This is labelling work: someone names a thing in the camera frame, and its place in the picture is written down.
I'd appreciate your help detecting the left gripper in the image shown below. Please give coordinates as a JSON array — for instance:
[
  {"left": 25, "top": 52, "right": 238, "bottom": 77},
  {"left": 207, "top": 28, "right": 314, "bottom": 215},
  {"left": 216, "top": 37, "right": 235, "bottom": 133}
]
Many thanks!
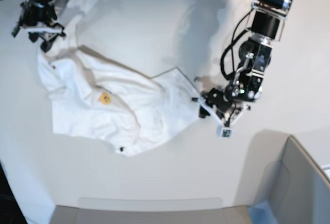
[{"left": 191, "top": 88, "right": 251, "bottom": 138}]

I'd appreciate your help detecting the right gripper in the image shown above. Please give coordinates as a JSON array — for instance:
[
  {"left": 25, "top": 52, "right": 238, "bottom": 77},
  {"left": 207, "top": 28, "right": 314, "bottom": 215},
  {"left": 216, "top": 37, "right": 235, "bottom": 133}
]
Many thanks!
[{"left": 11, "top": 1, "right": 66, "bottom": 53}]

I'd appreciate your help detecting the white printed t-shirt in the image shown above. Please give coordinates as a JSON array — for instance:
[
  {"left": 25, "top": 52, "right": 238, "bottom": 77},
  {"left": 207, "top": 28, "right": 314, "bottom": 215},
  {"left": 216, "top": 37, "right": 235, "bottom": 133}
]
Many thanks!
[{"left": 37, "top": 0, "right": 199, "bottom": 157}]

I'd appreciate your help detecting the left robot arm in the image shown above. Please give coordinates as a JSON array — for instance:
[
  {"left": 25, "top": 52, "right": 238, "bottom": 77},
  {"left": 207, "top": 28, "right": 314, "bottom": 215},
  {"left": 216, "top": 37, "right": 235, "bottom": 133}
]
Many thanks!
[{"left": 192, "top": 0, "right": 293, "bottom": 138}]

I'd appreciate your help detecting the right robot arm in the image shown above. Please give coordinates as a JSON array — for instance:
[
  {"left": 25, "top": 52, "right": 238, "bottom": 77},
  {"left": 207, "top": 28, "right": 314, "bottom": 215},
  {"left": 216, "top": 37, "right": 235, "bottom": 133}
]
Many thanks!
[{"left": 11, "top": 0, "right": 66, "bottom": 53}]

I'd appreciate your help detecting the grey bin right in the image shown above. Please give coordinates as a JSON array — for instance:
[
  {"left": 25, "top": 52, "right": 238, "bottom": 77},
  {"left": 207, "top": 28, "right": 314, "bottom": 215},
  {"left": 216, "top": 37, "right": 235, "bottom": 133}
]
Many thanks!
[{"left": 234, "top": 130, "right": 329, "bottom": 223}]

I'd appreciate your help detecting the grey front tray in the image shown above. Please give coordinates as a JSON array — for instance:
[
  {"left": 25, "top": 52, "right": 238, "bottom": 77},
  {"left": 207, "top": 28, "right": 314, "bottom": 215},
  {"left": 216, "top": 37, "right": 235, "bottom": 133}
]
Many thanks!
[{"left": 50, "top": 197, "right": 252, "bottom": 223}]

